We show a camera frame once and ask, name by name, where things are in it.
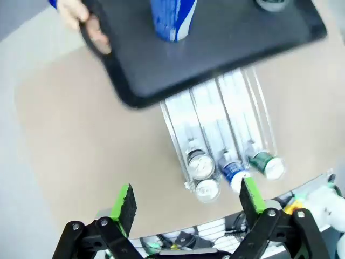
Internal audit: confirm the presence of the white device with green clips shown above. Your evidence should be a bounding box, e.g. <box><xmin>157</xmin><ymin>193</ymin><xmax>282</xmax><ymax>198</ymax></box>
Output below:
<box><xmin>307</xmin><ymin>185</ymin><xmax>345</xmax><ymax>237</ymax></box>

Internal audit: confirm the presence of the yellow connector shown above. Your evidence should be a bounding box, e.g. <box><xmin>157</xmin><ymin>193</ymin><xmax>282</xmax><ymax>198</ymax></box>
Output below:
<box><xmin>282</xmin><ymin>199</ymin><xmax>300</xmax><ymax>216</ymax></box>

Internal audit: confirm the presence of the black cable bundle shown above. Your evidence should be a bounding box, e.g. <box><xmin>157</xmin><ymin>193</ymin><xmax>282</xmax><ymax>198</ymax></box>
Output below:
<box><xmin>155</xmin><ymin>229</ymin><xmax>199</xmax><ymax>250</ymax></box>

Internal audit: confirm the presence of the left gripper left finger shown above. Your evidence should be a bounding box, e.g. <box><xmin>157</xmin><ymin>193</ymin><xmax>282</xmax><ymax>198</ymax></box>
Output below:
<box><xmin>53</xmin><ymin>184</ymin><xmax>146</xmax><ymax>259</ymax></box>

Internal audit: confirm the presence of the clear white can dispenser rack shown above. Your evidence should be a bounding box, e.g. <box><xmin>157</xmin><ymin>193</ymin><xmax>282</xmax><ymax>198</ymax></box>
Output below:
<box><xmin>160</xmin><ymin>66</ymin><xmax>286</xmax><ymax>194</ymax></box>

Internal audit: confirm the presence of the black Pepsi can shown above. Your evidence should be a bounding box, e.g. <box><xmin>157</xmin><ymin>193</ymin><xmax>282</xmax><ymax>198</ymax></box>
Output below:
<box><xmin>187</xmin><ymin>149</ymin><xmax>216</xmax><ymax>181</ymax></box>
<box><xmin>195</xmin><ymin>178</ymin><xmax>222</xmax><ymax>204</ymax></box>

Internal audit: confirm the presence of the black plastic serving tray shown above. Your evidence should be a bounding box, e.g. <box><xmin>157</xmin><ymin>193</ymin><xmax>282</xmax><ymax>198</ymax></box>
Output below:
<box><xmin>79</xmin><ymin>0</ymin><xmax>328</xmax><ymax>109</ymax></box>

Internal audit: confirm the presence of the person's right hand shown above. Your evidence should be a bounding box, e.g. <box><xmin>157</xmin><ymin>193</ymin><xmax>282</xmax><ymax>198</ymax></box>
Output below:
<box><xmin>57</xmin><ymin>0</ymin><xmax>113</xmax><ymax>55</ymax></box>

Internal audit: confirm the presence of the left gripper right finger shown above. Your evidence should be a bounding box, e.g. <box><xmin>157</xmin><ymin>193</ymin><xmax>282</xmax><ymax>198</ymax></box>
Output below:
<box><xmin>233</xmin><ymin>176</ymin><xmax>331</xmax><ymax>259</ymax></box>

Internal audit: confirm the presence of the blue Pocari Sweat can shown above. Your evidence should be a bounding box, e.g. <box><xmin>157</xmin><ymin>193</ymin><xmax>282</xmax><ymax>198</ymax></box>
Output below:
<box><xmin>217</xmin><ymin>159</ymin><xmax>253</xmax><ymax>194</ymax></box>
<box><xmin>149</xmin><ymin>0</ymin><xmax>199</xmax><ymax>44</ymax></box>

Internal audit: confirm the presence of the green Chilsung cider can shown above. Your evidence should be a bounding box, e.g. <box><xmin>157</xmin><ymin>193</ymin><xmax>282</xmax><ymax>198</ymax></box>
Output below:
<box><xmin>254</xmin><ymin>0</ymin><xmax>288</xmax><ymax>13</ymax></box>
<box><xmin>247</xmin><ymin>151</ymin><xmax>286</xmax><ymax>181</ymax></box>

